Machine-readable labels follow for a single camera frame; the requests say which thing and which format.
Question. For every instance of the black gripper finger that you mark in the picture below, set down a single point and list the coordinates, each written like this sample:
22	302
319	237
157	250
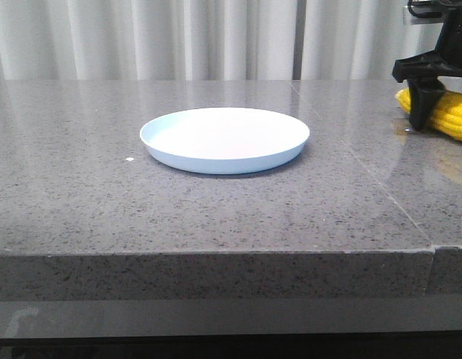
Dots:
425	93

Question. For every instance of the grey pleated curtain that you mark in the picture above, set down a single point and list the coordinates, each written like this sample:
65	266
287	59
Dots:
207	40

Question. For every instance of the light blue round plate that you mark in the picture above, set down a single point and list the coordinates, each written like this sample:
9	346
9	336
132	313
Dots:
224	141

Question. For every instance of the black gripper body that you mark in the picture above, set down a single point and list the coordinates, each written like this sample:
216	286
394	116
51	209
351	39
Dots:
423	71

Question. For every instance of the yellow corn cob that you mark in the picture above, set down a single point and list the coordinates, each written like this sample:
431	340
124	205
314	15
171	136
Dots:
447	115

